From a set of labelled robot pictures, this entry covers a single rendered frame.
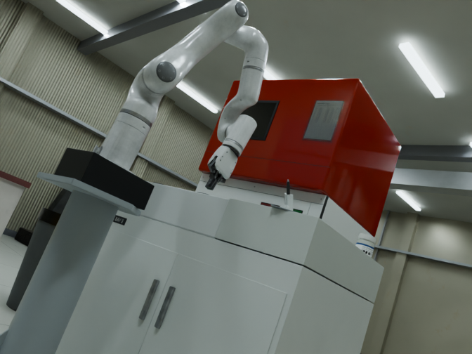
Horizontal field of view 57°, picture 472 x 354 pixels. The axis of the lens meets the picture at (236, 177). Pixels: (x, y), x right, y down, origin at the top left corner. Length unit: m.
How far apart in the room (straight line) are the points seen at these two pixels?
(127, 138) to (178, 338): 0.67
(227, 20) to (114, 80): 8.44
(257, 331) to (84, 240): 0.60
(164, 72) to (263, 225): 0.61
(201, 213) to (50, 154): 8.03
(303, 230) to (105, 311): 0.83
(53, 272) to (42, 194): 8.02
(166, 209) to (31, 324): 0.59
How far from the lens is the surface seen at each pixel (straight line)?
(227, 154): 1.64
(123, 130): 1.51
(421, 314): 12.29
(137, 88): 1.64
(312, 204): 2.05
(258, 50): 1.78
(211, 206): 1.52
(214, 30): 1.70
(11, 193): 6.44
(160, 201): 1.71
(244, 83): 1.74
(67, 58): 9.72
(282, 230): 1.33
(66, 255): 1.45
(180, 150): 10.83
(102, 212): 1.46
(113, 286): 1.75
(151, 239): 1.67
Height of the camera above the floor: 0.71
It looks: 13 degrees up
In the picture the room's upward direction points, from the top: 21 degrees clockwise
